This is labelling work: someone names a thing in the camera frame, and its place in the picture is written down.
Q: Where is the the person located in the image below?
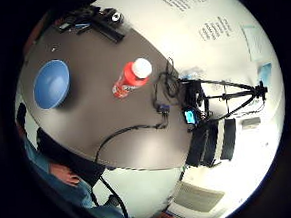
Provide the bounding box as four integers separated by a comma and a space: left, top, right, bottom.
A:
14, 94, 136, 218

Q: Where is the blue bowl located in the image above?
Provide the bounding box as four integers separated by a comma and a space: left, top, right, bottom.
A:
31, 58, 73, 112

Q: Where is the red bottle with white cap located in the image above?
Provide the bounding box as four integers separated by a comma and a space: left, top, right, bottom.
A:
109, 56, 156, 100

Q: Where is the small black adapter box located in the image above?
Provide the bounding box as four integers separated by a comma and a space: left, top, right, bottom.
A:
156, 102, 171, 115

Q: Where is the grey floor vent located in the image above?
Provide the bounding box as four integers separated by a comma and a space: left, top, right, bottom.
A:
172, 178, 227, 216

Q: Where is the device with blue screen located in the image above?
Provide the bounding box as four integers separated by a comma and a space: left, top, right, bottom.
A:
184, 108, 198, 125

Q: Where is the white poster with text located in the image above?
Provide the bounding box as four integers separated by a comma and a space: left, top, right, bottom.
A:
154, 0, 239, 46

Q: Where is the blue paper sheet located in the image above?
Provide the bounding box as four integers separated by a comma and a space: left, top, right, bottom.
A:
257, 62, 274, 88

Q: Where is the white paper sheet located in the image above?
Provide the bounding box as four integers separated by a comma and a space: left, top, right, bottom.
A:
240, 22, 272, 63

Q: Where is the black cable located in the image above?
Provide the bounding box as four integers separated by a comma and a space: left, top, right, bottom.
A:
87, 56, 189, 218

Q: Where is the black clamp mount with camera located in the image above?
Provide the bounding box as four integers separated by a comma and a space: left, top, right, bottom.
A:
51, 3, 128, 49

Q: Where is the black camera tripod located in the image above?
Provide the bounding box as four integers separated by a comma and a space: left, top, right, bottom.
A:
177, 71, 270, 125

